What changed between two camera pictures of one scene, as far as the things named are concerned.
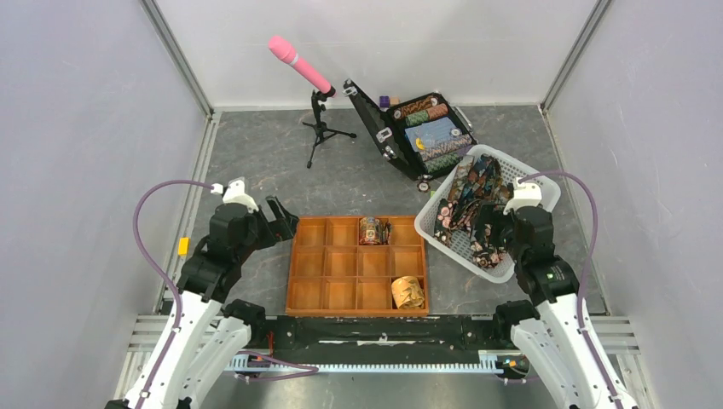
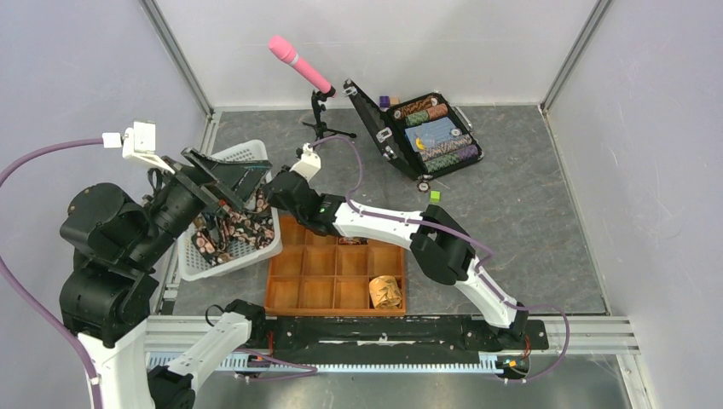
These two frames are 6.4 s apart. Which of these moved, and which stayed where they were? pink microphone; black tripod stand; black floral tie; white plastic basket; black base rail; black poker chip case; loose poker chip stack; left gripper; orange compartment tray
Moved: black floral tie; orange compartment tray; white plastic basket; left gripper
Stayed: loose poker chip stack; black base rail; pink microphone; black tripod stand; black poker chip case
